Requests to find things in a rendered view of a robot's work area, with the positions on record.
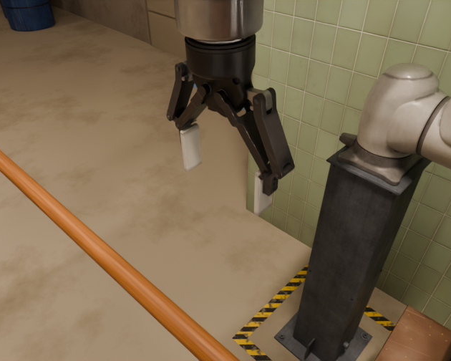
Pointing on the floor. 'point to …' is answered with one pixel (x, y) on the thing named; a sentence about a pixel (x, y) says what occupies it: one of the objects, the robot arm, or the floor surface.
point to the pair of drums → (28, 14)
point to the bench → (419, 339)
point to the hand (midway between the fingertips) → (225, 180)
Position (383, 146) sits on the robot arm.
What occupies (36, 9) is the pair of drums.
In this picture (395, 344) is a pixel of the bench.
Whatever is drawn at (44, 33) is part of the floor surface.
